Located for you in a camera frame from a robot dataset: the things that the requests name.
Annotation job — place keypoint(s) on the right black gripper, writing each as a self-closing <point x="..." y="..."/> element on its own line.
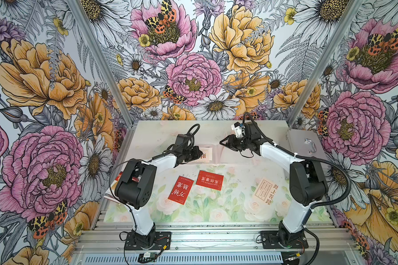
<point x="231" y="142"/>

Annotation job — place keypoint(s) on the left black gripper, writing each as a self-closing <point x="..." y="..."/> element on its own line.
<point x="197" y="153"/>

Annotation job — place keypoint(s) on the cream card with red characters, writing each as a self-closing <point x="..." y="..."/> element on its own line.
<point x="207" y="154"/>

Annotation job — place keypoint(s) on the red landscape greeting card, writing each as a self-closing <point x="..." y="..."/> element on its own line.
<point x="210" y="180"/>

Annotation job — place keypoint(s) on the pink photo album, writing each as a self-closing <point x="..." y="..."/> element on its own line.
<point x="225" y="156"/>

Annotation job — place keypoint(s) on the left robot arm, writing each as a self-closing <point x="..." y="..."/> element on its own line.
<point x="135" y="186"/>

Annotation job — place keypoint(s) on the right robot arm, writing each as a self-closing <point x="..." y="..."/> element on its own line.
<point x="307" y="184"/>

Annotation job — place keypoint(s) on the red card with white characters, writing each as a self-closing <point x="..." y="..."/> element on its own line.
<point x="181" y="190"/>

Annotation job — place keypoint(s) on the cream card with framed text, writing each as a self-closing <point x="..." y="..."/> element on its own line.
<point x="266" y="190"/>

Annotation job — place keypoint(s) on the silver metal case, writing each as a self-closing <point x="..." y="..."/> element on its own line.
<point x="305" y="143"/>

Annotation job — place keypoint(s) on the red and white box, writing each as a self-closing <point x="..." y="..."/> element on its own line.
<point x="114" y="187"/>

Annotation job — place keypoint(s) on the small green circuit board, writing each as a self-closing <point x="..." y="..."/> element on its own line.
<point x="147" y="257"/>

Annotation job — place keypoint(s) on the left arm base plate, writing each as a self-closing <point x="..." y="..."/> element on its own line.
<point x="155" y="241"/>

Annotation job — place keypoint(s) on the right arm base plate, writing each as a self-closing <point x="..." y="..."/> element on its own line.
<point x="282" y="240"/>

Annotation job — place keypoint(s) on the aluminium rail frame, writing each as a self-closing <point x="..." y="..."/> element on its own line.
<point x="218" y="244"/>

